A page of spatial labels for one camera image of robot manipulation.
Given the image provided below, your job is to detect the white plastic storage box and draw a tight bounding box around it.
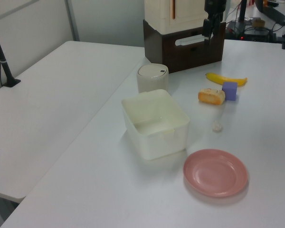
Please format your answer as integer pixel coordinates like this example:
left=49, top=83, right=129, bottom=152
left=121, top=89, right=190, bottom=161

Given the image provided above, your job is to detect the black camera stand pole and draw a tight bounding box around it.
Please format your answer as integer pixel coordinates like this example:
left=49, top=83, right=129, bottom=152
left=0, top=17, right=21, bottom=87

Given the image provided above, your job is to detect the purple cube block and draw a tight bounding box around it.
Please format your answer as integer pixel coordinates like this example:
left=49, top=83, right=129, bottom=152
left=221, top=82, right=238, bottom=101

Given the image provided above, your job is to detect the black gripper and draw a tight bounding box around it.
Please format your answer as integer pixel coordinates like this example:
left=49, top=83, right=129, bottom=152
left=202, top=0, right=227, bottom=41

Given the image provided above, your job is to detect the cream toy refrigerator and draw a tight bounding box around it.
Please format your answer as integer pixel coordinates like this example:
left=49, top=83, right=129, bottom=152
left=144, top=0, right=208, bottom=33

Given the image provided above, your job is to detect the crumpled white paper ball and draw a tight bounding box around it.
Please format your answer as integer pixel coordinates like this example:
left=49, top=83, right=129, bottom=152
left=212, top=120, right=223, bottom=133

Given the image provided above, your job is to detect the pink plastic plate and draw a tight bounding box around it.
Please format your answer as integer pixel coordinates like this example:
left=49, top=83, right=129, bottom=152
left=182, top=149, right=248, bottom=198

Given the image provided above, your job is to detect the black electronics box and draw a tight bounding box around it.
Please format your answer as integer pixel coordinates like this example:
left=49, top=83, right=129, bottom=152
left=225, top=19, right=277, bottom=43

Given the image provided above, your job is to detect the yellow banana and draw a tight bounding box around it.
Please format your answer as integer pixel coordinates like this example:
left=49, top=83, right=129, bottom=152
left=205, top=72, right=248, bottom=87

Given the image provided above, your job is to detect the bread piece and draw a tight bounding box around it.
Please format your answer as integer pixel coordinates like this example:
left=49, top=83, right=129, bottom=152
left=198, top=88, right=226, bottom=105

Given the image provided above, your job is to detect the dark brown drawer cabinet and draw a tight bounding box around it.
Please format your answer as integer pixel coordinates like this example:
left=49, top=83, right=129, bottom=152
left=142, top=19, right=226, bottom=74

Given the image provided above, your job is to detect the black pole with base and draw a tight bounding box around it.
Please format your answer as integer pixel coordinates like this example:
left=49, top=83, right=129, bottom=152
left=237, top=0, right=249, bottom=23

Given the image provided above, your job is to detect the small brown cardboard box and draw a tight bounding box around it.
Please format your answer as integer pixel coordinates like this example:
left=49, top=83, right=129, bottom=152
left=252, top=18, right=266, bottom=28

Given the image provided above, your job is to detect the small beige trash can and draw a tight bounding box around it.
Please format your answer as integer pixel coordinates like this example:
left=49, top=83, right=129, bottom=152
left=136, top=63, right=170, bottom=94

